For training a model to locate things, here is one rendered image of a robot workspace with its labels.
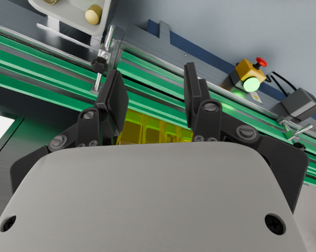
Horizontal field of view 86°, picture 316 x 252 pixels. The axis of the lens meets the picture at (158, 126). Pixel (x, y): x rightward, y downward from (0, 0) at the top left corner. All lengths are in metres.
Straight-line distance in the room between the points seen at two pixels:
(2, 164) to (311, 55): 1.13
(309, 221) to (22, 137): 3.64
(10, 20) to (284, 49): 0.94
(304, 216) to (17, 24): 3.74
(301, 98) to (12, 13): 0.94
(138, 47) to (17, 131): 0.38
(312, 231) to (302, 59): 2.97
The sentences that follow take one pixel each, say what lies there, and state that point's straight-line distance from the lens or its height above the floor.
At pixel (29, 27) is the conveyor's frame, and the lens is 0.59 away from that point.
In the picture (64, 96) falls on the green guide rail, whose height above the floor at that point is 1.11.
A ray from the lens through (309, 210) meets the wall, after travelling 3.77.
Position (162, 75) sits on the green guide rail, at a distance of 0.45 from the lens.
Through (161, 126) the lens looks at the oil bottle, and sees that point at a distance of 0.47.
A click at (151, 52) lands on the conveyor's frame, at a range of 0.47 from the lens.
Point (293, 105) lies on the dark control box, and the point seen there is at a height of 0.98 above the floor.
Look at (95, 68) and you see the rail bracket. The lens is 0.35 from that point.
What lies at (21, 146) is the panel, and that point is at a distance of 0.55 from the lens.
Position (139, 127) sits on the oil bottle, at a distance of 0.44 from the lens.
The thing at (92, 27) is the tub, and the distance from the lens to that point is 0.53.
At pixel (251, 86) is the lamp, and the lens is 0.61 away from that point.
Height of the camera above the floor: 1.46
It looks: 41 degrees down
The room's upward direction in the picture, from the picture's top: 178 degrees counter-clockwise
